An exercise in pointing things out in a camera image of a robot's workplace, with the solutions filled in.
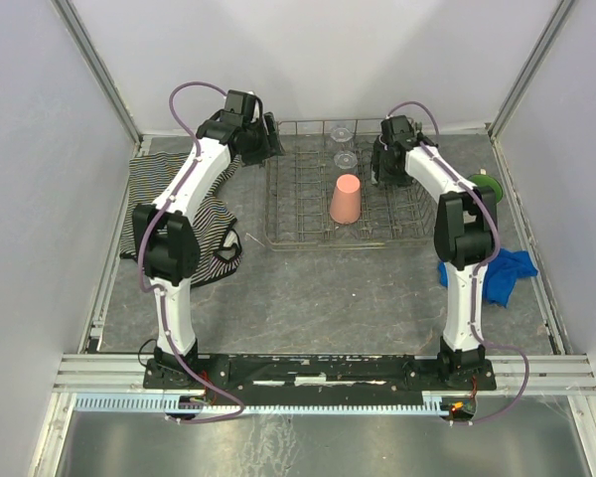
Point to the striped cloth garment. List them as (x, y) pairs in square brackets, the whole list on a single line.
[(218, 243)]

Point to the clear plastic cup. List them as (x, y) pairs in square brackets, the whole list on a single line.
[(341, 135), (345, 160)]

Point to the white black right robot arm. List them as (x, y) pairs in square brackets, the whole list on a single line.
[(465, 239)]

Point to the salmon pink plastic cup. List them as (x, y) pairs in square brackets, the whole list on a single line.
[(346, 202)]

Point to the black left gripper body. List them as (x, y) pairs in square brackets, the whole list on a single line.
[(269, 137)]

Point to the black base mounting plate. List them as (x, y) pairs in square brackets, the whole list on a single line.
[(241, 372)]

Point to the blue microfibre cloth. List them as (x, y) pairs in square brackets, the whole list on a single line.
[(500, 279)]

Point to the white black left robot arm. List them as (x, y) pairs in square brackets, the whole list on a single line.
[(168, 250)]

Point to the grey wire dish rack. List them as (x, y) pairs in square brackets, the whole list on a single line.
[(322, 193)]

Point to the christmas mug green inside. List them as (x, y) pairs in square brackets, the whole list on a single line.
[(483, 179)]

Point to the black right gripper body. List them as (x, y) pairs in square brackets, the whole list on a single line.
[(385, 169)]

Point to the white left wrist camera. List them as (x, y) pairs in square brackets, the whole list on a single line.
[(251, 106)]

